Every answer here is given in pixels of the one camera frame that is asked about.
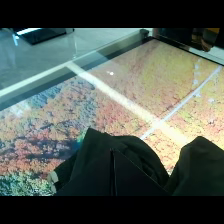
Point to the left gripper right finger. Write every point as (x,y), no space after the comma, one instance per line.
(133,183)

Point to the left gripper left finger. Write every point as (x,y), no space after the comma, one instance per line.
(96,183)

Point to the black garment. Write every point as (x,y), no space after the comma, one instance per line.
(200,170)

